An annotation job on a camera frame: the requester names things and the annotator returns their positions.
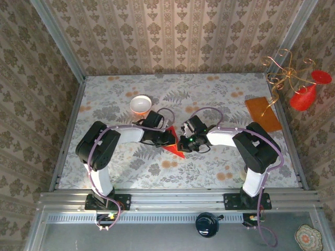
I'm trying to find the patterned decorative plate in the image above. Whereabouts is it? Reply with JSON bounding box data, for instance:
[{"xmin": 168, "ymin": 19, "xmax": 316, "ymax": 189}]
[{"xmin": 295, "ymin": 224, "xmax": 323, "ymax": 251}]

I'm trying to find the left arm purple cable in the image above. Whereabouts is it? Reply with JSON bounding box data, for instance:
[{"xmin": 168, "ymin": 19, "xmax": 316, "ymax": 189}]
[{"xmin": 87, "ymin": 107, "xmax": 175, "ymax": 232}]

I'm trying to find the white bowl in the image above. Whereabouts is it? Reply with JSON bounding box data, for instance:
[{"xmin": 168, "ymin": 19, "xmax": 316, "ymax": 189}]
[{"xmin": 129, "ymin": 95, "xmax": 152, "ymax": 115}]

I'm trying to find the grey slotted cable duct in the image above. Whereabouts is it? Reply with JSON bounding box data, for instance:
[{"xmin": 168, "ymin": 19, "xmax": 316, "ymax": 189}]
[{"xmin": 47, "ymin": 213, "xmax": 262, "ymax": 224}]

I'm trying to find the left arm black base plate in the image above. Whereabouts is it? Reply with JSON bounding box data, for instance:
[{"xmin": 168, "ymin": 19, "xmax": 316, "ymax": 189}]
[{"xmin": 84, "ymin": 192, "xmax": 131, "ymax": 211}]

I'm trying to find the small controller board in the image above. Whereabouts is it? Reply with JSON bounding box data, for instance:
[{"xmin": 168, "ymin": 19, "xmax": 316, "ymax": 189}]
[
  {"xmin": 242, "ymin": 213, "xmax": 265, "ymax": 230},
  {"xmin": 95, "ymin": 212, "xmax": 118, "ymax": 232}
]

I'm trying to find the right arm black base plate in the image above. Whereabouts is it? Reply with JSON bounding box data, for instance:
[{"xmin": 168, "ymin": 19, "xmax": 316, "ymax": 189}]
[{"xmin": 224, "ymin": 192, "xmax": 272, "ymax": 211}]

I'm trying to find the dark blue cup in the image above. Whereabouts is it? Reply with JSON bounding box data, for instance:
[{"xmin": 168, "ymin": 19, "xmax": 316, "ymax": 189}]
[{"xmin": 195, "ymin": 212, "xmax": 225, "ymax": 238}]

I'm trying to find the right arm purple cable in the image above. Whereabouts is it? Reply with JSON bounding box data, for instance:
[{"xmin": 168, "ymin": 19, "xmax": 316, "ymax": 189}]
[{"xmin": 188, "ymin": 106, "xmax": 285, "ymax": 248}]

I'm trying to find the gold wire ornament stand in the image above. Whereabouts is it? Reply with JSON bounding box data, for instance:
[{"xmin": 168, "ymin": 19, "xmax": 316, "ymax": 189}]
[{"xmin": 260, "ymin": 49, "xmax": 316, "ymax": 118}]

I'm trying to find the red wine glass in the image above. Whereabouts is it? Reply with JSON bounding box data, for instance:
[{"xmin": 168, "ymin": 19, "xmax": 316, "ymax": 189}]
[{"xmin": 289, "ymin": 70, "xmax": 332, "ymax": 112}]

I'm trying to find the aluminium cage frame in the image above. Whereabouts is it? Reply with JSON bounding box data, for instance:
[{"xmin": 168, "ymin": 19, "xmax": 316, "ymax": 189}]
[{"xmin": 25, "ymin": 0, "xmax": 332, "ymax": 251}]

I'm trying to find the orange wooden board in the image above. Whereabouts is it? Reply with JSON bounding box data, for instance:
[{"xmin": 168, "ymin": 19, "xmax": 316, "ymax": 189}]
[{"xmin": 244, "ymin": 96, "xmax": 283, "ymax": 134}]

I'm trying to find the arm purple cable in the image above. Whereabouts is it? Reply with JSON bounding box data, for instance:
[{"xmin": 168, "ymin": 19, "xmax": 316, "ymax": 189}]
[
  {"xmin": 188, "ymin": 106, "xmax": 285, "ymax": 248},
  {"xmin": 87, "ymin": 107, "xmax": 175, "ymax": 232}
]

